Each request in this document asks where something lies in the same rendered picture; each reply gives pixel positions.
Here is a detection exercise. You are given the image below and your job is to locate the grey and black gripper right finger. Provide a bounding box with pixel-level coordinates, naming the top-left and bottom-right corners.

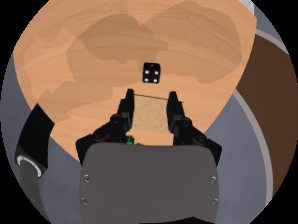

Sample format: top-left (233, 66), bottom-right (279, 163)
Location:
top-left (166, 91), bottom-right (222, 167)

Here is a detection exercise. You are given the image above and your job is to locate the green die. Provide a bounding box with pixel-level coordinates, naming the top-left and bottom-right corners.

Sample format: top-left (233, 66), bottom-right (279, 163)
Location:
top-left (126, 135), bottom-right (135, 144)

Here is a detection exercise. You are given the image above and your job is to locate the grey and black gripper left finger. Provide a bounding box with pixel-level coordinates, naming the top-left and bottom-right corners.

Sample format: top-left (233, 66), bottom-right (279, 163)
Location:
top-left (75, 89), bottom-right (135, 167)

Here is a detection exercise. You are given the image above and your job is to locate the black die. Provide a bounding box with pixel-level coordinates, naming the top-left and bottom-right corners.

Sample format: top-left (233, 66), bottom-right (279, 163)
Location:
top-left (142, 62), bottom-right (161, 84)

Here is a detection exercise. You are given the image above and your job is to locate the tan mat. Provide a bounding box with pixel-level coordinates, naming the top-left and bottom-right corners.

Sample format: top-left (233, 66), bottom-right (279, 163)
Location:
top-left (131, 94), bottom-right (169, 133)

